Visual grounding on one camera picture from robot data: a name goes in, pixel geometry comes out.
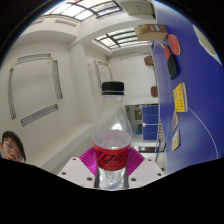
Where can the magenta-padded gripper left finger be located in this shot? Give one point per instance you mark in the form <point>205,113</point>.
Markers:
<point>76,171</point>

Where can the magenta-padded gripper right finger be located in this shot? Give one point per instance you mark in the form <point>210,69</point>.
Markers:
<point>146,171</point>

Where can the clear red-labelled drink bottle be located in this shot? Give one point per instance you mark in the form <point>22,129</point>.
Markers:
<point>112,133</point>

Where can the small yellow booklet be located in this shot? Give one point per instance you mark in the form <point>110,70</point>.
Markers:
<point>175,140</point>

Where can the folded blue table tennis tables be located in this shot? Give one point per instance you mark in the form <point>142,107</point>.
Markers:
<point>150,122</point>

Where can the grey booklet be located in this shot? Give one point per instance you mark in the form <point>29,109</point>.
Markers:
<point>174,121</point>

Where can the person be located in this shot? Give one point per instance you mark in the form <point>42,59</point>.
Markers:
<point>11,148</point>

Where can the brown armchair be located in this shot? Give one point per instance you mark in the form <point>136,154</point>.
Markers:
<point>154,91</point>
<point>148,60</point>

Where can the large yellow book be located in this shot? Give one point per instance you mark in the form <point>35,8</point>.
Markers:
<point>180,97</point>

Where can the black paddle case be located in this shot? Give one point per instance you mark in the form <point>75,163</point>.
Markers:
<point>172,66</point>

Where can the red table tennis paddle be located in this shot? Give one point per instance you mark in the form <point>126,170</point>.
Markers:
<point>166,52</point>
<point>174,44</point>

